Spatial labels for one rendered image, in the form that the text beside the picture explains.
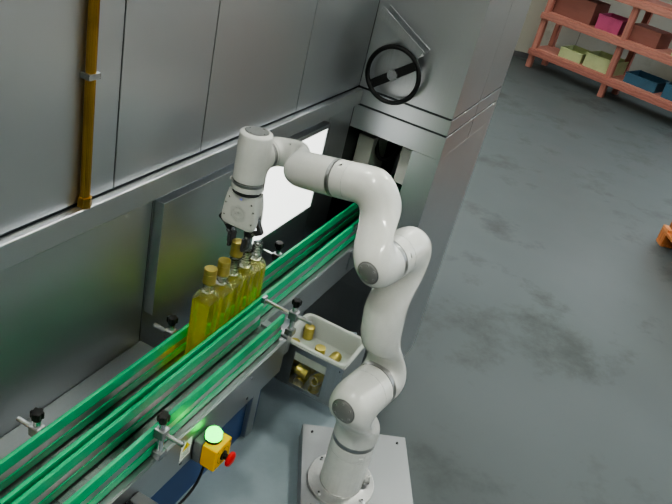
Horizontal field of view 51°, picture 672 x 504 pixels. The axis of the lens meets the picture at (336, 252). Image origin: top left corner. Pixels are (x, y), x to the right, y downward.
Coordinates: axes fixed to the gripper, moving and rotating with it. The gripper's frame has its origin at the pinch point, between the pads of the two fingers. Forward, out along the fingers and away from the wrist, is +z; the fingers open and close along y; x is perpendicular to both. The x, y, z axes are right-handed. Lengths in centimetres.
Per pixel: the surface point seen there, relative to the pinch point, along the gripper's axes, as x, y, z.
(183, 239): -7.6, -12.0, 1.9
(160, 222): -17.6, -12.7, -7.0
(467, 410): 152, 65, 137
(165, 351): -22.5, -3.5, 26.0
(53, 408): -50, -14, 31
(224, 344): -8.7, 5.9, 27.0
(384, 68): 97, -6, -30
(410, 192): 97, 17, 12
